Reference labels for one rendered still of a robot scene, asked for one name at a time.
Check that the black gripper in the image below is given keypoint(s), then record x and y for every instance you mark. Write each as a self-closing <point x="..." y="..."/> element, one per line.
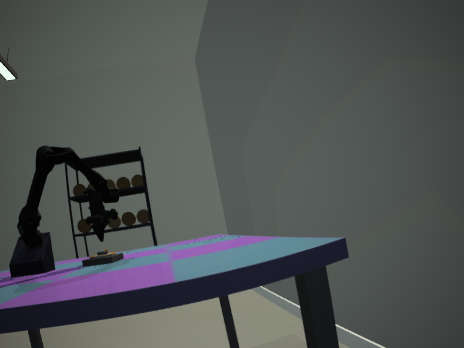
<point x="99" y="222"/>

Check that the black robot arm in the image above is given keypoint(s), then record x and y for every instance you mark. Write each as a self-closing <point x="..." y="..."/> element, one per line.
<point x="46" y="158"/>

